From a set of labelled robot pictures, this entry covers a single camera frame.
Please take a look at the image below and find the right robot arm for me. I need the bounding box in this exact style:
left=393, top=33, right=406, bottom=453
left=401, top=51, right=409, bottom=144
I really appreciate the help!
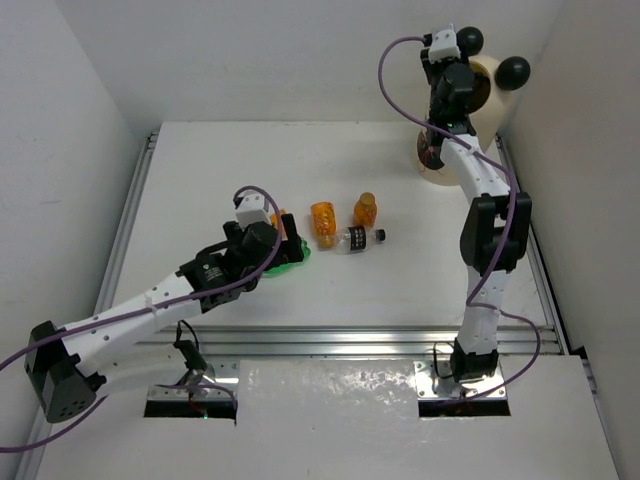
left=417, top=46, right=532, bottom=383

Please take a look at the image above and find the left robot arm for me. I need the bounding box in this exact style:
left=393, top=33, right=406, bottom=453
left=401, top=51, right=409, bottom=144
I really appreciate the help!
left=24, top=213, right=304, bottom=424

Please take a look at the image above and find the cream panda bin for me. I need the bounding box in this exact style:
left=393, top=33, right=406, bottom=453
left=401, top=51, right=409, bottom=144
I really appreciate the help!
left=415, top=26, right=532, bottom=188

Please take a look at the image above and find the green plastic bottle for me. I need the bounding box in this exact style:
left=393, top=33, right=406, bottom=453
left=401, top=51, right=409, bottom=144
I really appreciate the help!
left=263, top=238, right=311, bottom=278

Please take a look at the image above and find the orange juice bottle plain label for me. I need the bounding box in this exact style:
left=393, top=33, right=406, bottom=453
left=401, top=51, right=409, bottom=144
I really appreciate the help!
left=270, top=209, right=287, bottom=240

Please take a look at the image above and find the orange fruit label bottle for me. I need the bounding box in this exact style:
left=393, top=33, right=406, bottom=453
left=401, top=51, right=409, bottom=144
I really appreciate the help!
left=310, top=202, right=337, bottom=249

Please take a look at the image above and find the clear bottle black label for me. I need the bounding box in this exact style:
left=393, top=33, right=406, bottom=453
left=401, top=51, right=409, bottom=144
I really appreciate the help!
left=336, top=226, right=387, bottom=254

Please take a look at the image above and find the orange bottle with gold cap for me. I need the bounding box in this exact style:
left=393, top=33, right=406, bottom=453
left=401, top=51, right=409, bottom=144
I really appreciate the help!
left=353, top=192, right=377, bottom=228

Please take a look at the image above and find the white foam block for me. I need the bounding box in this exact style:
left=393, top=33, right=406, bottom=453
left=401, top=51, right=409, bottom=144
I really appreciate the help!
left=238, top=359, right=418, bottom=425

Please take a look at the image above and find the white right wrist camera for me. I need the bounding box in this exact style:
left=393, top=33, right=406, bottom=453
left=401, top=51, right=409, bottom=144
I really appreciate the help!
left=428, top=24, right=461, bottom=63

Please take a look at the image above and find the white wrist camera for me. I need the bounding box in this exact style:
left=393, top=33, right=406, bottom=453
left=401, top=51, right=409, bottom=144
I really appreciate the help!
left=234, top=191, right=270, bottom=229
left=428, top=24, right=461, bottom=63

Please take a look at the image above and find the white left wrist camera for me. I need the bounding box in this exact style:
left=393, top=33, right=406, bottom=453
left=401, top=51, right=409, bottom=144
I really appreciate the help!
left=234, top=191, right=270, bottom=229

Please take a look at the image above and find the aluminium table rail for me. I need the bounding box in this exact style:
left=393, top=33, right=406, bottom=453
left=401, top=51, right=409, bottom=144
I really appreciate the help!
left=149, top=324, right=566, bottom=359

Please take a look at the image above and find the left aluminium side rail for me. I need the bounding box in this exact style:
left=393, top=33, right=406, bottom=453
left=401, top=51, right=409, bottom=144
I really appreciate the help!
left=94, top=130, right=159, bottom=313

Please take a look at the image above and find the aluminium side rail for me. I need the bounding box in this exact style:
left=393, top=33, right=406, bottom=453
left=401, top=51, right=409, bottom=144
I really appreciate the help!
left=495, top=135, right=571, bottom=355
left=94, top=130, right=159, bottom=313

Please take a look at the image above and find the right aluminium side rail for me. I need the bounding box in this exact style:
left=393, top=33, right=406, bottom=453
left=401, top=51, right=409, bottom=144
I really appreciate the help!
left=495, top=135, right=571, bottom=355

